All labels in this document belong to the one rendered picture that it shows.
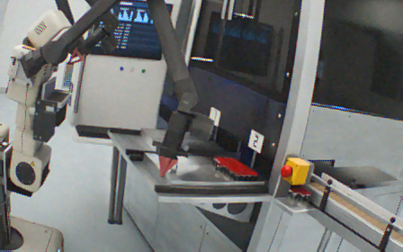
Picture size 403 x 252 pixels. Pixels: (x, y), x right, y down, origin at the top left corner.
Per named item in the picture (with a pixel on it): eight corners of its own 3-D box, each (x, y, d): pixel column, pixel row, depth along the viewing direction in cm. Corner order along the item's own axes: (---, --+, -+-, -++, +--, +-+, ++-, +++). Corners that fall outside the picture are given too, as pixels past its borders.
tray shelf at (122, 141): (206, 141, 213) (207, 138, 213) (287, 199, 152) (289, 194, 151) (107, 133, 192) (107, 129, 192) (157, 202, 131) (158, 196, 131)
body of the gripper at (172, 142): (187, 160, 140) (195, 137, 139) (156, 152, 135) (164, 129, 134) (180, 153, 146) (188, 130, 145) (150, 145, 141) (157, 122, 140)
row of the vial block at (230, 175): (216, 168, 168) (219, 157, 167) (239, 186, 152) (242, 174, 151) (210, 168, 167) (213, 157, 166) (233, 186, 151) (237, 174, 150)
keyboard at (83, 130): (146, 134, 227) (147, 130, 227) (155, 143, 215) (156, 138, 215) (75, 127, 210) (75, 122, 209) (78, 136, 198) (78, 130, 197)
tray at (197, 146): (211, 141, 208) (213, 133, 208) (239, 160, 186) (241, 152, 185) (139, 135, 194) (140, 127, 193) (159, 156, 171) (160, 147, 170)
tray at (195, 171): (228, 166, 175) (229, 157, 174) (262, 191, 152) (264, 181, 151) (142, 162, 160) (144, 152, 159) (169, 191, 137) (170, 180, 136)
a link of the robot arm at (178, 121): (174, 107, 141) (173, 109, 136) (195, 114, 142) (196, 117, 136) (166, 128, 142) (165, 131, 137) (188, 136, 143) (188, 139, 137)
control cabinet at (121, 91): (146, 123, 252) (174, -12, 236) (156, 134, 235) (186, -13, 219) (65, 115, 230) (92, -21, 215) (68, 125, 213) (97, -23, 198)
